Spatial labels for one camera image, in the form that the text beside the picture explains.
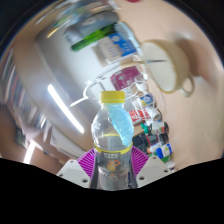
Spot magenta pouch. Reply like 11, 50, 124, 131
110, 65, 143, 91

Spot clear yellow-capped drink bottle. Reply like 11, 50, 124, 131
90, 90, 134, 191

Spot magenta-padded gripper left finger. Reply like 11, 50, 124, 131
56, 148, 98, 188

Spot dark red-labelled small bottle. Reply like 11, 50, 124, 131
141, 121, 169, 135

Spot red and white can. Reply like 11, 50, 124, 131
129, 108, 152, 125

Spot white under-shelf light bar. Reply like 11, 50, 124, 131
46, 83, 86, 135

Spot spoon in cream cup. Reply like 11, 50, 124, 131
133, 58, 168, 65

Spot cream ceramic cup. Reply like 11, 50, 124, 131
141, 39, 195, 98

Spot blue and white carton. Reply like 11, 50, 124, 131
94, 23, 139, 64

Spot white ceiling tube light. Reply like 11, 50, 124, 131
22, 141, 37, 165

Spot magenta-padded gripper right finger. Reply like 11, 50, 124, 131
128, 145, 175, 188

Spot grey shaker bottle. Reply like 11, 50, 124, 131
64, 11, 118, 41

